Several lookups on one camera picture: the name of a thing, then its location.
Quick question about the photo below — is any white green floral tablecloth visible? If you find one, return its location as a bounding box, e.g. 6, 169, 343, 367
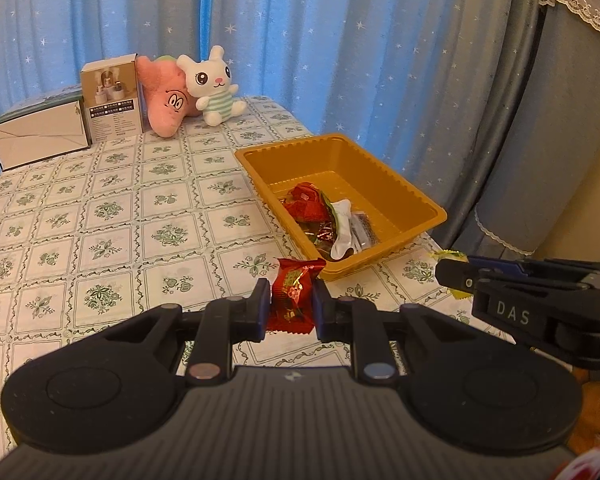
0, 94, 486, 461

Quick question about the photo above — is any clear packet with dark contents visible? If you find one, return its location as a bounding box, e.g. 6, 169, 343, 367
352, 211, 382, 250

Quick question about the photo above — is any person's right forearm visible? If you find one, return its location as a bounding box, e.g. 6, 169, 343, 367
555, 440, 600, 480

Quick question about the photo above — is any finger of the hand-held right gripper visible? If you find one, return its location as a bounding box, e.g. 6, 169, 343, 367
467, 255, 600, 284
435, 258, 595, 302

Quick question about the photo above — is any orange plastic tray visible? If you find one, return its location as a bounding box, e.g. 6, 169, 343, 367
235, 133, 448, 282

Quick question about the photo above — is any flat white teal-edged box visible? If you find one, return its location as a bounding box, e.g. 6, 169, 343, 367
0, 85, 92, 172

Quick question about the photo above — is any small yellow candy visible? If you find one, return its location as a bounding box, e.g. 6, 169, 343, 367
431, 250, 473, 300

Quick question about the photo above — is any tall printed carton box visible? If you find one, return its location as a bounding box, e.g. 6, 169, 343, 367
80, 52, 145, 145

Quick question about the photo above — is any grey lace-trimmed cover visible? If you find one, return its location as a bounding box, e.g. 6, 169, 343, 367
475, 0, 600, 261

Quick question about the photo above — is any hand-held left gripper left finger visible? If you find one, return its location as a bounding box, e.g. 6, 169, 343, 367
102, 276, 273, 387

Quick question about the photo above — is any white rabbit plush toy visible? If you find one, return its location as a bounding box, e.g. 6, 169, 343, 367
176, 45, 247, 127

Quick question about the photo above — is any plain red snack packet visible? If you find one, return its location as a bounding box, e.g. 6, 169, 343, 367
280, 199, 332, 225

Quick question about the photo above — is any red gold-print snack packet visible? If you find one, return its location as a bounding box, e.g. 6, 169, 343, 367
266, 257, 327, 335

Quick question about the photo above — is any long white green snack packet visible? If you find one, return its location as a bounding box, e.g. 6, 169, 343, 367
327, 199, 367, 262

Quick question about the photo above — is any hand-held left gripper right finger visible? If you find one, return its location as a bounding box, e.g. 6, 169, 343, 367
311, 279, 481, 387

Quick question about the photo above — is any blue star-print curtain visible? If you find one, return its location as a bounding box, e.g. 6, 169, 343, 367
0, 0, 546, 248

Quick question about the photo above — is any pink plush toy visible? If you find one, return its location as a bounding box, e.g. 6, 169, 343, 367
135, 55, 201, 138

